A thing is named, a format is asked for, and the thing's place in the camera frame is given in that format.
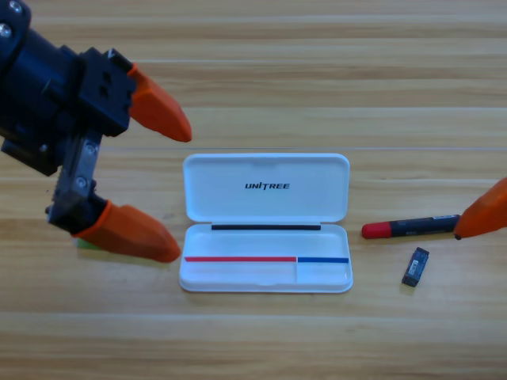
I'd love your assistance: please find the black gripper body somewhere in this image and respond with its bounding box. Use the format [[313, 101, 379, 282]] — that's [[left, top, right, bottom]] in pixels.
[[0, 29, 138, 234]]

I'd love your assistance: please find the orange dark-tipped gripper finger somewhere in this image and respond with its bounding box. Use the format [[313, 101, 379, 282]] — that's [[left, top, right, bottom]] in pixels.
[[453, 177, 507, 241]]

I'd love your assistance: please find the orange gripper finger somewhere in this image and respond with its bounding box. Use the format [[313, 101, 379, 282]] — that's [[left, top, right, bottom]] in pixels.
[[126, 63, 193, 143], [73, 199, 182, 264]]

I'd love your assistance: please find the green highlighter pen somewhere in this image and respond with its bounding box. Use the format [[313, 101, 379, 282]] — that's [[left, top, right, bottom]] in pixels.
[[74, 236, 101, 251]]

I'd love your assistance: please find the red and black marker pen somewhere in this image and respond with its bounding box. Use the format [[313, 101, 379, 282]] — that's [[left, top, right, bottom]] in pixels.
[[360, 214, 461, 240]]

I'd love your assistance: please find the black eraser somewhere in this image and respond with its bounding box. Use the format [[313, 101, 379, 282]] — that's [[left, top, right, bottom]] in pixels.
[[401, 246, 431, 287]]

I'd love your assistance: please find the white Unitree pencil case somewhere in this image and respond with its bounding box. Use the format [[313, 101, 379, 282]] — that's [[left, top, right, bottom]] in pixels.
[[177, 152, 354, 295]]

